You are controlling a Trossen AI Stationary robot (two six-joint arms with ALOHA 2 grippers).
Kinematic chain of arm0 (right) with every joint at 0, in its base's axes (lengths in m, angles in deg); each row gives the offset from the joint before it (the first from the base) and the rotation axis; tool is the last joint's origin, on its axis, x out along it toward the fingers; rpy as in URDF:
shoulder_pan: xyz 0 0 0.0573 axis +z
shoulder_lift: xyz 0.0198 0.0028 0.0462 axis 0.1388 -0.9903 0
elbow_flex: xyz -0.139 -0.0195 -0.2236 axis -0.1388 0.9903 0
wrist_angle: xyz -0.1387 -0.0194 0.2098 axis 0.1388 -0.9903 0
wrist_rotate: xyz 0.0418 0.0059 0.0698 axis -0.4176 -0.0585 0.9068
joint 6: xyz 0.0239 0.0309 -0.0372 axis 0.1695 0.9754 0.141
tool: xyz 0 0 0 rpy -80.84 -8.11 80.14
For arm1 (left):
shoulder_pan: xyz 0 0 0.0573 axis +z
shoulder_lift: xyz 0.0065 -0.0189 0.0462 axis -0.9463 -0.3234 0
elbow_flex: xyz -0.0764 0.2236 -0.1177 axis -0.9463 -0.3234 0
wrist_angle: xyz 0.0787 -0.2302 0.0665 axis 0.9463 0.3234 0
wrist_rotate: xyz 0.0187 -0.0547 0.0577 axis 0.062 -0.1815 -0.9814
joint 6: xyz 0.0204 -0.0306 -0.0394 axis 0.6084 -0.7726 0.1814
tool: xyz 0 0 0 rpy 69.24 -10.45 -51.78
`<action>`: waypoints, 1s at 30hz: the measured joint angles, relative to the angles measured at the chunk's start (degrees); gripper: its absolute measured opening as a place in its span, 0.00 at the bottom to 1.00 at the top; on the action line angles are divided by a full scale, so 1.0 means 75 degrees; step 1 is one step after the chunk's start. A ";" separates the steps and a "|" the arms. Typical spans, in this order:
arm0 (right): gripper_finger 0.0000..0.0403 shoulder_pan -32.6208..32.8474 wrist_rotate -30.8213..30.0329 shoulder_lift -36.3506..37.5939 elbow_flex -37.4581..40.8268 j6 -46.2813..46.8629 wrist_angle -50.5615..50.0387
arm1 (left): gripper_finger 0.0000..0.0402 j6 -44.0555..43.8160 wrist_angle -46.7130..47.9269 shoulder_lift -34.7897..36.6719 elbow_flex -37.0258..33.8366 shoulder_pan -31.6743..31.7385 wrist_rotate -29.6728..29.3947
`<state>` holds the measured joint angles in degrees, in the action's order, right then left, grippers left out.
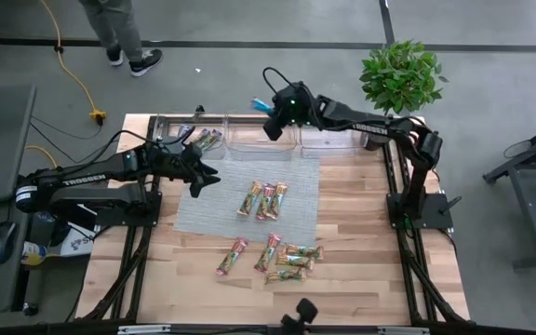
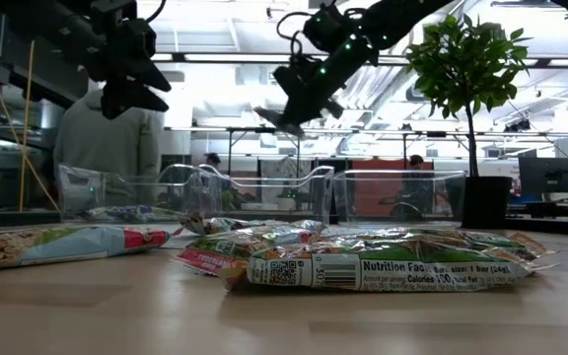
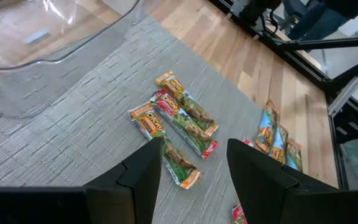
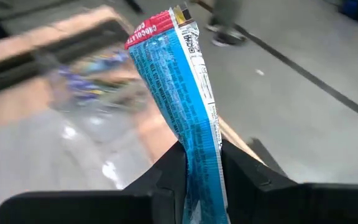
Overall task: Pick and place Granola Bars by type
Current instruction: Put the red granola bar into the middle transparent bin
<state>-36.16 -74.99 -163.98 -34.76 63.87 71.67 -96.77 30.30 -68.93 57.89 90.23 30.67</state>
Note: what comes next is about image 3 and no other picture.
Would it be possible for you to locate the clear plastic bin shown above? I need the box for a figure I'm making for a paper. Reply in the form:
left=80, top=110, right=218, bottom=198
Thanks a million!
left=0, top=0, right=145, bottom=119

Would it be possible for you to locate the black table frame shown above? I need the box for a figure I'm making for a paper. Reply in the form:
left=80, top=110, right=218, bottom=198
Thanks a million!
left=208, top=0, right=358, bottom=190

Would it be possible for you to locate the silver metal bracket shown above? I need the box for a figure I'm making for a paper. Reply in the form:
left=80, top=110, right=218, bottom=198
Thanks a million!
left=327, top=72, right=358, bottom=118

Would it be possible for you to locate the granola bar green red wrapper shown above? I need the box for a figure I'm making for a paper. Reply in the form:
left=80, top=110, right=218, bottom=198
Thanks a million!
left=150, top=88, right=219, bottom=160

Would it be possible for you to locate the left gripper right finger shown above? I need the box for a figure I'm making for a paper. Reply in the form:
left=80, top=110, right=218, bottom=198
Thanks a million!
left=226, top=138, right=358, bottom=224

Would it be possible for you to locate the grey woven mat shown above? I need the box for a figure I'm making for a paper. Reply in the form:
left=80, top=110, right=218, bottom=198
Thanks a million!
left=0, top=12, right=264, bottom=224

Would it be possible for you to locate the granola bar green orange wrapper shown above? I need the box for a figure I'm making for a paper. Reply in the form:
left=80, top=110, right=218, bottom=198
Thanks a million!
left=128, top=101, right=203, bottom=190
left=253, top=99, right=280, bottom=154
left=285, top=138, right=304, bottom=173
left=155, top=70, right=219, bottom=138
left=268, top=124, right=289, bottom=164

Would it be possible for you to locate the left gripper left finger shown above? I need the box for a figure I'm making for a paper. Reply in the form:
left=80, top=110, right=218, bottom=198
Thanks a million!
left=0, top=136, right=165, bottom=224

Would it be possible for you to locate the blue office chair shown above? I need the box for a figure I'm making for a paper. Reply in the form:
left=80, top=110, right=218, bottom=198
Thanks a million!
left=283, top=0, right=328, bottom=42

